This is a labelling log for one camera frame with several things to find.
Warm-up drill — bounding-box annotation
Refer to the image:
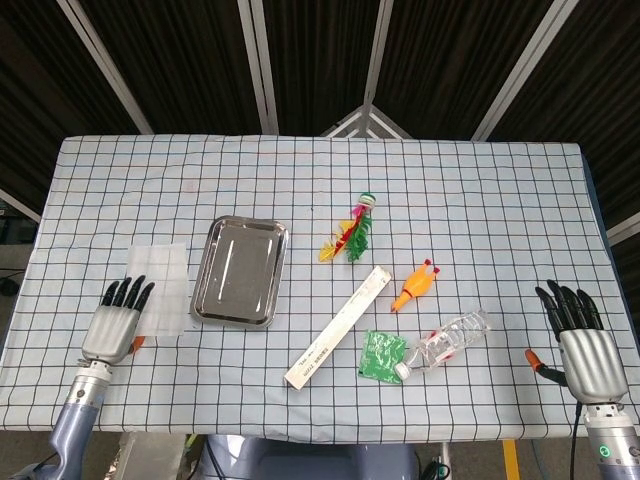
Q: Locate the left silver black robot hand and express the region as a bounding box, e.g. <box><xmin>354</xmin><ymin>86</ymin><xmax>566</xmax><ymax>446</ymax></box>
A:
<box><xmin>79</xmin><ymin>274</ymin><xmax>156</xmax><ymax>365</ymax></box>

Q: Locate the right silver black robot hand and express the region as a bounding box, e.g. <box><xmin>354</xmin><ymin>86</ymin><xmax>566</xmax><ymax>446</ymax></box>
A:
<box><xmin>524</xmin><ymin>278</ymin><xmax>629</xmax><ymax>404</ymax></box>

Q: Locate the translucent white plastic sheet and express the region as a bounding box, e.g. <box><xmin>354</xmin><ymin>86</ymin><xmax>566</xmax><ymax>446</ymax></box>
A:
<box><xmin>127</xmin><ymin>242</ymin><xmax>190</xmax><ymax>339</ymax></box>

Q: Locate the steel rectangular tray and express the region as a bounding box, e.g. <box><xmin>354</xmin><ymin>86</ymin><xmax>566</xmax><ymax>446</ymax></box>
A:
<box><xmin>190</xmin><ymin>215</ymin><xmax>291</xmax><ymax>331</ymax></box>

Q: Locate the clear plastic water bottle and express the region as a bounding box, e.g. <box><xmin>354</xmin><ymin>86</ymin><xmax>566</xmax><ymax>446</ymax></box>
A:
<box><xmin>394</xmin><ymin>309</ymin><xmax>492</xmax><ymax>382</ymax></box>

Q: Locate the yellow rubber chicken toy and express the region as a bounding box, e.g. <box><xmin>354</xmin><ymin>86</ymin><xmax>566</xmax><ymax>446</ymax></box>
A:
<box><xmin>390</xmin><ymin>258</ymin><xmax>443</xmax><ymax>315</ymax></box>

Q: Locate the green tea packet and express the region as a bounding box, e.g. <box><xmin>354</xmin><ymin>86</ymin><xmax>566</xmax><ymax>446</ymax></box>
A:
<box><xmin>357</xmin><ymin>329</ymin><xmax>407</xmax><ymax>385</ymax></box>

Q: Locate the long white cardboard box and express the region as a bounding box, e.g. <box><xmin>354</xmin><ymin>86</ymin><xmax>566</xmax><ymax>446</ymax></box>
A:
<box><xmin>283</xmin><ymin>265</ymin><xmax>393</xmax><ymax>392</ymax></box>

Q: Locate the grey-blue robot torso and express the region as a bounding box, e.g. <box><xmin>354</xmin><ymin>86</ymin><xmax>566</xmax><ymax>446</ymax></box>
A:
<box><xmin>202</xmin><ymin>433</ymin><xmax>419</xmax><ymax>480</ymax></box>

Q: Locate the blue checked tablecloth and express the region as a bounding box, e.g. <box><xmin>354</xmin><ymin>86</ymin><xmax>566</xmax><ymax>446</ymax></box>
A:
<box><xmin>0</xmin><ymin>133</ymin><xmax>621</xmax><ymax>444</ymax></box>

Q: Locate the red green yellow feather shuttlecock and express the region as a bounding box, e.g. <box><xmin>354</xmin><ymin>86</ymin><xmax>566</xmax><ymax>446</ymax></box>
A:
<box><xmin>318</xmin><ymin>192</ymin><xmax>377</xmax><ymax>264</ymax></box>

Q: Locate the white triangular partition foot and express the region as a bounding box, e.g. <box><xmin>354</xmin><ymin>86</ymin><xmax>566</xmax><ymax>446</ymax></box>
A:
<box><xmin>319</xmin><ymin>103</ymin><xmax>412</xmax><ymax>140</ymax></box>

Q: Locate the white metal rail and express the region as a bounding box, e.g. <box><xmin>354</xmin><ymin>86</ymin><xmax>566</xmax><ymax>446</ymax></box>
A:
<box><xmin>0</xmin><ymin>188</ymin><xmax>42</xmax><ymax>223</ymax></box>
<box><xmin>606</xmin><ymin>212</ymin><xmax>640</xmax><ymax>246</ymax></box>

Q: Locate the white partition frame post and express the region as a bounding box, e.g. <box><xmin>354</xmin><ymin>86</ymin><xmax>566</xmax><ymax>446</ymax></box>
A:
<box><xmin>55</xmin><ymin>0</ymin><xmax>155</xmax><ymax>135</ymax></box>
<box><xmin>471</xmin><ymin>0</ymin><xmax>575</xmax><ymax>142</ymax></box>
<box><xmin>360</xmin><ymin>0</ymin><xmax>396</xmax><ymax>109</ymax></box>
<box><xmin>236</xmin><ymin>0</ymin><xmax>280</xmax><ymax>135</ymax></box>

